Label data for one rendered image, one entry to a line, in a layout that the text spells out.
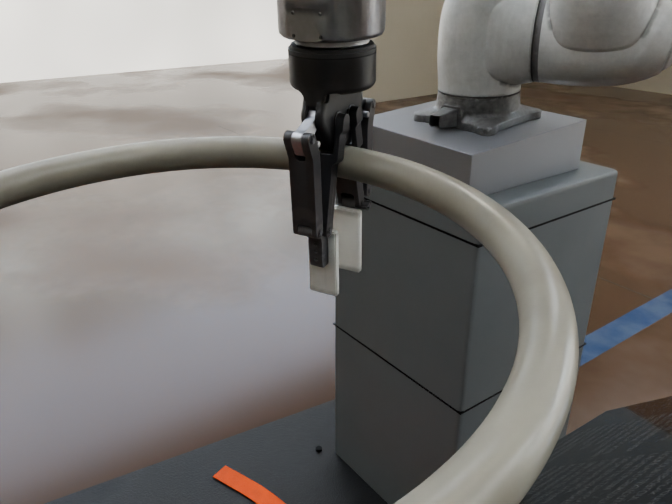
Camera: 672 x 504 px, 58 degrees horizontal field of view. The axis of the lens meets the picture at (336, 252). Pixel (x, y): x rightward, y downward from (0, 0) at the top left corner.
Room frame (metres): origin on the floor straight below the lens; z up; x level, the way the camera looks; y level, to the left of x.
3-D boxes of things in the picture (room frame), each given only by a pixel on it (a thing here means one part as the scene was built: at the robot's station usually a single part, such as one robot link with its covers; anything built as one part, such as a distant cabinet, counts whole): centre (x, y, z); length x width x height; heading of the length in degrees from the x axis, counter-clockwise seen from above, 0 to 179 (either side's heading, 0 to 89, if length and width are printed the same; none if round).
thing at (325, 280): (0.53, 0.01, 0.89); 0.03 x 0.01 x 0.07; 63
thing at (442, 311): (1.18, -0.27, 0.40); 0.50 x 0.50 x 0.80; 36
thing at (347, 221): (0.57, -0.01, 0.89); 0.03 x 0.01 x 0.07; 63
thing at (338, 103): (0.54, 0.00, 1.05); 0.08 x 0.07 x 0.09; 152
